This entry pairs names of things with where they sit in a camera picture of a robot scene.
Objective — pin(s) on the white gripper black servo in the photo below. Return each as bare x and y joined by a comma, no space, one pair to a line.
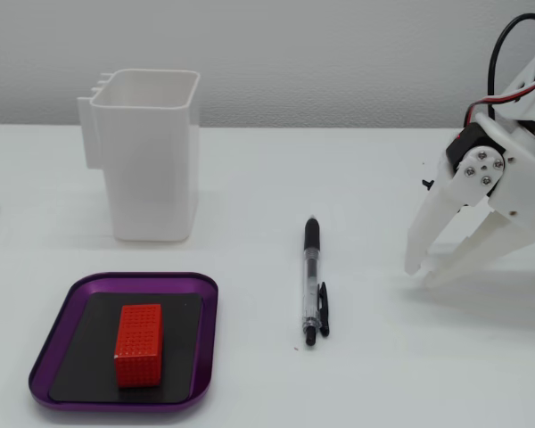
522,175

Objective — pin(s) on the black clear retractable pen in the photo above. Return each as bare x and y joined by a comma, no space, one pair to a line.
310,267

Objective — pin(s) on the white plastic pen holder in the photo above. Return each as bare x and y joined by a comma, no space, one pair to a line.
147,178

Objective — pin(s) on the purple metal tray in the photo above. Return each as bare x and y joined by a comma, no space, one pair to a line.
205,339

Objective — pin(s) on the red studded block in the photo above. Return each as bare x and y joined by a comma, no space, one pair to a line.
138,348

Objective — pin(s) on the black mat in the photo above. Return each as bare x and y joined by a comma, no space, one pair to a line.
93,348

